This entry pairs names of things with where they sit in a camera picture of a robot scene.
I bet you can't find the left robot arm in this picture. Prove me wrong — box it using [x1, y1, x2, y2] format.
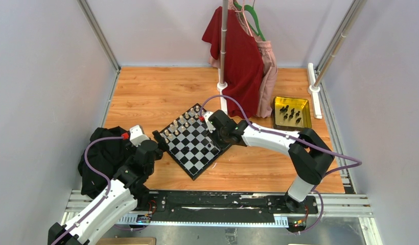
[48, 125, 169, 244]

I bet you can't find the green hanger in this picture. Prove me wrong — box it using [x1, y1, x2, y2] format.
[232, 0, 266, 42]

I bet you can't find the black and white chessboard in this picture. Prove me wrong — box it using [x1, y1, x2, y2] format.
[160, 104, 231, 180]

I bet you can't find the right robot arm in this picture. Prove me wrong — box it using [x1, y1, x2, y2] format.
[199, 110, 335, 213]

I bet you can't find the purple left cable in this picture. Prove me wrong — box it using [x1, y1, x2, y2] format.
[49, 136, 130, 245]

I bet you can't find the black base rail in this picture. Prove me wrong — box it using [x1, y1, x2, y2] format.
[135, 190, 319, 225]

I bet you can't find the purple cable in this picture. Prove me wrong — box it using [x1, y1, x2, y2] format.
[199, 95, 363, 234]
[49, 136, 130, 245]

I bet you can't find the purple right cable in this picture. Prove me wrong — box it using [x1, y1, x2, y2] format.
[199, 95, 363, 234]

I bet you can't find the yellow tray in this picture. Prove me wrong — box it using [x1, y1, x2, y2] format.
[272, 96, 312, 131]

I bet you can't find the white rack base foot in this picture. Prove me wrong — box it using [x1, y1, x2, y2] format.
[217, 67, 228, 115]

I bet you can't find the red shirt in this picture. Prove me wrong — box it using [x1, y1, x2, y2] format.
[202, 6, 264, 119]

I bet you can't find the pink garment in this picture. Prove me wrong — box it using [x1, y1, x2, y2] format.
[228, 1, 278, 118]

